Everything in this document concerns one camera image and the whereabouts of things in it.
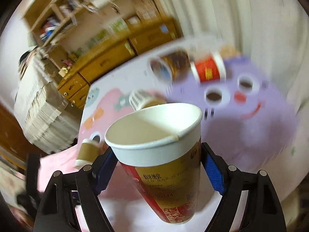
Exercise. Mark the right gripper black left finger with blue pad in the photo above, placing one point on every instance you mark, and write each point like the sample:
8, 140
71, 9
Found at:
90, 181

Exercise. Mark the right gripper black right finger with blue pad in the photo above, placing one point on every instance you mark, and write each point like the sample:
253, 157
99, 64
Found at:
263, 211

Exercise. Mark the large red paper cup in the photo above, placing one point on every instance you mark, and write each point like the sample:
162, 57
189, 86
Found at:
159, 147

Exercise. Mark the brown paper cup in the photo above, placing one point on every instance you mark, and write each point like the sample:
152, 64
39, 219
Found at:
89, 150

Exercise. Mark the checkered paper cup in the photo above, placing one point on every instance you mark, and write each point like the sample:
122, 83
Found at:
140, 99

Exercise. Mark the small red paper cup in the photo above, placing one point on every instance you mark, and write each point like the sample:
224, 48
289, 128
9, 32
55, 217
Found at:
209, 68

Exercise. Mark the dark patterned paper cup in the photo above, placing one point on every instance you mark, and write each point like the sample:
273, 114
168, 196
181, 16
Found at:
170, 67

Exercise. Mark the pink quilted blanket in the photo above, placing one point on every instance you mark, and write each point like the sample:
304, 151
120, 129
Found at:
56, 211

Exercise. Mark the brown wooden door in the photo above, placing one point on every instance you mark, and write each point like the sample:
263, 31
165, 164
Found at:
14, 145

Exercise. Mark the white lace covered furniture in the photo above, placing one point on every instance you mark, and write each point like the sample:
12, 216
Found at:
48, 120

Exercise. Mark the wooden desk with drawers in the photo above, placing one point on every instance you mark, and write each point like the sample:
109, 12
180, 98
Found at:
110, 54

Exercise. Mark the cartoon monster tablecloth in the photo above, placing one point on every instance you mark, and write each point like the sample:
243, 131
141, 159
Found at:
246, 120

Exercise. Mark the small yellow mug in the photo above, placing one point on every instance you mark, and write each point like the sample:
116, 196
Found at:
63, 72

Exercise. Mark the white floral curtain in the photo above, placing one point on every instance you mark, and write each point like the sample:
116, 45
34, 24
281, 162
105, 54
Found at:
273, 33

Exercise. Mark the wooden bookshelf hutch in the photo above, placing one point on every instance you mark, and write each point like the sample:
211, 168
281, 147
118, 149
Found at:
64, 30

